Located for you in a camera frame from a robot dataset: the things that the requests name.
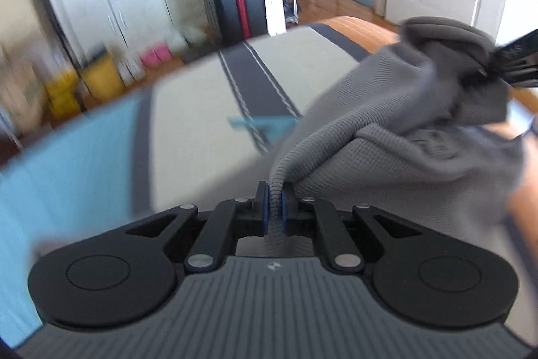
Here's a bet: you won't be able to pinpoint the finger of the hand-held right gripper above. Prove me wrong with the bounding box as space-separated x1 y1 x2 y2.
462 29 538 88

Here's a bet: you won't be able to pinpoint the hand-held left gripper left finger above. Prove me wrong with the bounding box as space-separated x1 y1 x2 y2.
125 181 270 275

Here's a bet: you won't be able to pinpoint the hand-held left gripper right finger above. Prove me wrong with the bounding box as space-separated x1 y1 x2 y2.
281 182 423 275

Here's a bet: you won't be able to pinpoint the grey knitted garment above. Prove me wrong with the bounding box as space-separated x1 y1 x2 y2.
267 16 529 271

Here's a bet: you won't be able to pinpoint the printed striped bed blanket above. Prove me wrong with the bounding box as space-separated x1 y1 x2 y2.
0 16 538 347

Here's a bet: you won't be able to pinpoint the white patterned shoes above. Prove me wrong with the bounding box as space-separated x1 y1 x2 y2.
118 58 146 85

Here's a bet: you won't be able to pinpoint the yellow bin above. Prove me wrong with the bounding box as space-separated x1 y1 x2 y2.
82 52 124 101

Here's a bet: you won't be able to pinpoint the black suitcase with red stripe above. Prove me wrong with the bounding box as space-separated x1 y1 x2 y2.
209 0 268 44

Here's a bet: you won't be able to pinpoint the yellow plastic bag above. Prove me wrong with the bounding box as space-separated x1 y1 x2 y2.
46 73 82 116

